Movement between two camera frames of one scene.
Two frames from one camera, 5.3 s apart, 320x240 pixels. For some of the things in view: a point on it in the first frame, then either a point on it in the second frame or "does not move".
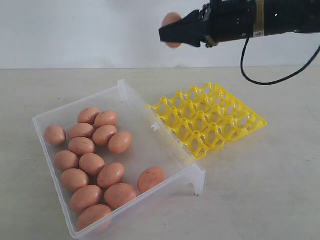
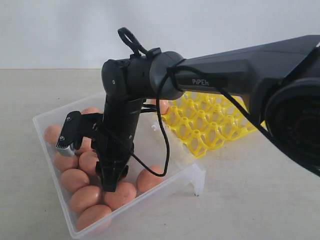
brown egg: x=72 y=179 does not move
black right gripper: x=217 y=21 → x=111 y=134
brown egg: x=118 y=194 does not move
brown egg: x=55 y=135 does not move
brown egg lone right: x=150 y=176 does not move
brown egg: x=169 y=18 → x=164 y=105
